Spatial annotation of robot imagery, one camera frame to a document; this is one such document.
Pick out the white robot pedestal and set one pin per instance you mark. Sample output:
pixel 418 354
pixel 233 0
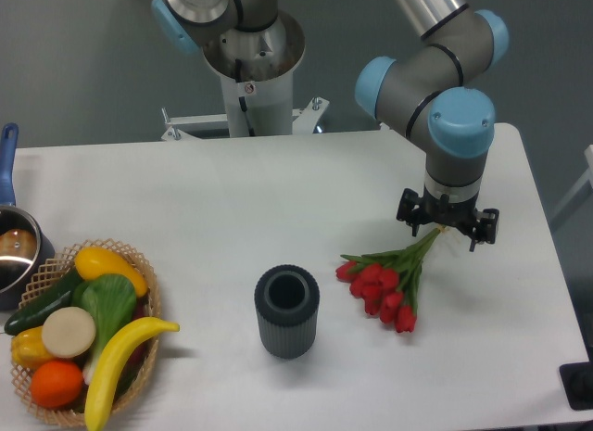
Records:
pixel 262 108

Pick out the woven wicker basket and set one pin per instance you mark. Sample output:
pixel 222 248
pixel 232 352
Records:
pixel 136 374

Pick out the green bok choy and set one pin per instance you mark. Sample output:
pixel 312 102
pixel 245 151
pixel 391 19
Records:
pixel 110 299

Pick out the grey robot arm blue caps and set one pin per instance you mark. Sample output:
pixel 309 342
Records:
pixel 254 47

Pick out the white metal mounting frame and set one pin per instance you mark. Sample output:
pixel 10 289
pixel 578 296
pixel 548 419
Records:
pixel 310 119

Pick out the beige round disc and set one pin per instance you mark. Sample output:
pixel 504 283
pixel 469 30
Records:
pixel 68 332

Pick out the dark green cucumber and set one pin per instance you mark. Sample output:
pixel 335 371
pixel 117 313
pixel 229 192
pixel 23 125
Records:
pixel 36 311

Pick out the yellow banana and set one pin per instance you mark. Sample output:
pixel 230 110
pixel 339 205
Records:
pixel 101 391

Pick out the yellow bell pepper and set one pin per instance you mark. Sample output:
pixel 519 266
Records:
pixel 28 349

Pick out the yellow squash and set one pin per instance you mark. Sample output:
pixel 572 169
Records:
pixel 93 262

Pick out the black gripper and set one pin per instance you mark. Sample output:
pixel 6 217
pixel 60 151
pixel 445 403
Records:
pixel 480 225

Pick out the red tulip bouquet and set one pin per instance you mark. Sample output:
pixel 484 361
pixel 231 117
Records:
pixel 388 282

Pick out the black device at table edge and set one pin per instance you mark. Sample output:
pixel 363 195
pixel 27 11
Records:
pixel 577 383

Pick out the orange fruit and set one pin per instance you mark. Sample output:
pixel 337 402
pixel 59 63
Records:
pixel 56 384

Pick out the dark grey ribbed vase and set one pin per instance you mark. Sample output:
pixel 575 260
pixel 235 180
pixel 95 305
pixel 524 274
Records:
pixel 287 300

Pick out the blue handled saucepan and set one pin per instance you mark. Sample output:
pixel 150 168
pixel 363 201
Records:
pixel 24 246

